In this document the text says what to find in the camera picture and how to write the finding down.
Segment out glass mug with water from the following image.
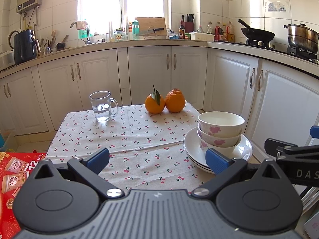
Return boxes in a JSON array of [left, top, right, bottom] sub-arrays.
[[90, 91, 119, 123]]

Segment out glass jar with lid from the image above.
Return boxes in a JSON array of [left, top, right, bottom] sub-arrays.
[[114, 28, 125, 42]]

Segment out orange with leaf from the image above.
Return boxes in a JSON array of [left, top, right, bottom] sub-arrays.
[[145, 84, 165, 114]]

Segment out cooking oil bottle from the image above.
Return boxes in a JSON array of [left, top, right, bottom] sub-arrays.
[[227, 22, 235, 42]]

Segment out white floral plate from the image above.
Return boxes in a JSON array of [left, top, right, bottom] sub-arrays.
[[184, 126, 253, 162], [185, 149, 253, 170], [189, 159, 216, 174]]

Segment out gas stove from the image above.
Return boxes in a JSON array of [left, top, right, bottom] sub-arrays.
[[245, 39, 319, 64]]

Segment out metal sink faucet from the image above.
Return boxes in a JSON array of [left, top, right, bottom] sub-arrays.
[[70, 21, 91, 45]]

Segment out utensil holder with utensils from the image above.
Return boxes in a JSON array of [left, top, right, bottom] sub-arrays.
[[40, 30, 57, 55]]

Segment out bumpy orange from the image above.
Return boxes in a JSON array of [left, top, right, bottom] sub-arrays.
[[165, 88, 186, 113]]

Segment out white kitchen cabinets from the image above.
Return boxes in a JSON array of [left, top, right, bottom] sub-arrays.
[[0, 42, 319, 205]]

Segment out white rice cooker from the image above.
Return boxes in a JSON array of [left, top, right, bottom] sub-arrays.
[[0, 50, 15, 67]]

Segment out small black pot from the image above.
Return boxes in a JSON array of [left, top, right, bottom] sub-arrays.
[[56, 35, 69, 50]]

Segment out cherry print tablecloth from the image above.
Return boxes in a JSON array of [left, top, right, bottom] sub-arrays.
[[46, 102, 253, 193]]

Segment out white floral bowl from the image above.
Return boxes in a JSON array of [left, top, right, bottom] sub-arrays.
[[199, 139, 240, 158], [198, 112, 245, 138], [197, 127, 243, 148]]

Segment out steel cooking pot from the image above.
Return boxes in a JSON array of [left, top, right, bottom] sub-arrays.
[[284, 24, 319, 54]]

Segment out wall sticker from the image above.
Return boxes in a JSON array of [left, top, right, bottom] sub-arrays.
[[265, 1, 287, 13]]

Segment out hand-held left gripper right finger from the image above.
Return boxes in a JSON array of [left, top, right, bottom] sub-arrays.
[[191, 147, 291, 200]]

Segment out black wok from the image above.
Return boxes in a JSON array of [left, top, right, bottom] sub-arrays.
[[237, 19, 276, 45]]

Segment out red label sauce bottle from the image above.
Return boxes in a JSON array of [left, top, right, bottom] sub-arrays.
[[215, 22, 223, 42]]

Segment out white rectangular tray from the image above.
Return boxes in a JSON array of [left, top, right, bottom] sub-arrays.
[[189, 32, 215, 42]]

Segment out green dish soap bottle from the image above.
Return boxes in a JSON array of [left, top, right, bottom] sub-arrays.
[[80, 19, 91, 40]]

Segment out red printed carton box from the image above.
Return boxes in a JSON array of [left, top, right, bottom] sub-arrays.
[[0, 152, 47, 238]]

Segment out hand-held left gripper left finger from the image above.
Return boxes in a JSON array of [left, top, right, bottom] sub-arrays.
[[25, 147, 125, 200]]

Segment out kitchen window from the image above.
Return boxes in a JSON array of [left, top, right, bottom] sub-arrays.
[[77, 0, 170, 34]]

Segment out wooden cutting board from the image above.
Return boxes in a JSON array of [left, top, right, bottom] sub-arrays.
[[135, 17, 167, 39]]

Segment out dark red knife block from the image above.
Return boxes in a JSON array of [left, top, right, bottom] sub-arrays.
[[181, 14, 195, 34]]

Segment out black air fryer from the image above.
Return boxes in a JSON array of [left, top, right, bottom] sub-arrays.
[[14, 29, 41, 65]]

